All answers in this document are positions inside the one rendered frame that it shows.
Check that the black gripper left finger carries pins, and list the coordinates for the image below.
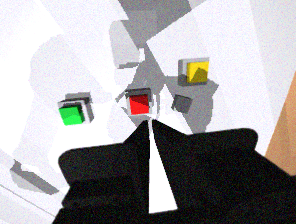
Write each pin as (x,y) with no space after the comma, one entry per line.
(130,157)

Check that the green button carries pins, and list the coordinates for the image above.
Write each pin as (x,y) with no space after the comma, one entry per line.
(75,111)

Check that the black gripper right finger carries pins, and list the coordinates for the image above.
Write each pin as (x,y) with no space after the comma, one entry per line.
(178,152)

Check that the red button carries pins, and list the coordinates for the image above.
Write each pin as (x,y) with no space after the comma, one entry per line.
(138,101)

